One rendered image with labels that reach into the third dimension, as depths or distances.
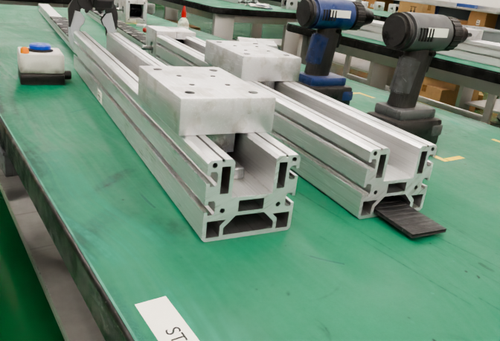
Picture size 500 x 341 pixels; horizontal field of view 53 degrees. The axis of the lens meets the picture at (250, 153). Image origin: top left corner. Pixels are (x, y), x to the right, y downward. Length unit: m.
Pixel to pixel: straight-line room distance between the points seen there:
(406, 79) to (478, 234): 0.32
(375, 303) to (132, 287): 0.20
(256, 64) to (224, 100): 0.30
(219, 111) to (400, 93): 0.41
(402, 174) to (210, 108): 0.25
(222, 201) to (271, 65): 0.39
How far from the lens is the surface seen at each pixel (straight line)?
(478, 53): 2.35
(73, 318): 1.32
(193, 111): 0.52
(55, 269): 1.49
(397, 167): 0.64
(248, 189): 0.51
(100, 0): 1.18
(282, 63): 0.84
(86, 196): 0.58
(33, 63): 1.06
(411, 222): 0.59
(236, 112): 0.54
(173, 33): 1.27
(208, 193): 0.47
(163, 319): 0.40
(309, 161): 0.66
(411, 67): 0.86
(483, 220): 0.68
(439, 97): 4.83
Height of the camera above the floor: 1.03
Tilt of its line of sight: 20 degrees down
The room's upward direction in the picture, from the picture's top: 7 degrees clockwise
